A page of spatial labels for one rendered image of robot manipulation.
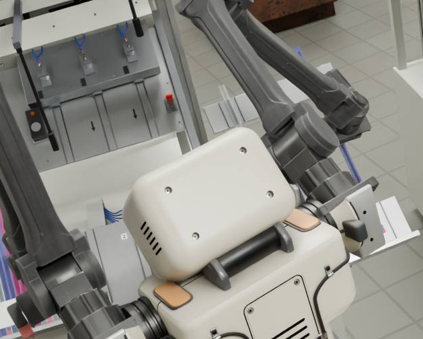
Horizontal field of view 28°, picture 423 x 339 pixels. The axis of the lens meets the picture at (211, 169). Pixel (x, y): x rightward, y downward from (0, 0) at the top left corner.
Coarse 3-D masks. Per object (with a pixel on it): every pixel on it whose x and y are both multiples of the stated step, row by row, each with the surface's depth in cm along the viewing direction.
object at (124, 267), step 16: (112, 224) 206; (96, 240) 205; (112, 240) 205; (128, 240) 205; (96, 256) 204; (112, 256) 204; (128, 256) 204; (112, 272) 203; (128, 272) 203; (144, 272) 202; (112, 288) 202; (128, 288) 202
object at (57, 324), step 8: (136, 296) 199; (112, 304) 199; (120, 304) 199; (128, 304) 200; (56, 320) 198; (32, 328) 198; (40, 328) 198; (48, 328) 199; (56, 328) 203; (8, 336) 197; (16, 336) 197
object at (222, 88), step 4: (220, 88) 205; (224, 88) 205; (224, 92) 205; (224, 96) 205; (228, 96) 205; (224, 100) 205; (228, 100) 204; (228, 104) 204; (232, 104) 204; (228, 108) 204; (232, 108) 204; (232, 112) 203; (232, 116) 203; (236, 116) 203; (236, 120) 203; (236, 124) 203; (240, 124) 203
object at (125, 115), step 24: (0, 72) 217; (168, 72) 216; (24, 96) 215; (96, 96) 215; (120, 96) 214; (144, 96) 214; (24, 120) 214; (48, 120) 213; (72, 120) 213; (96, 120) 213; (120, 120) 213; (144, 120) 213; (168, 120) 212; (48, 144) 212; (72, 144) 212; (96, 144) 211; (120, 144) 211; (48, 168) 210
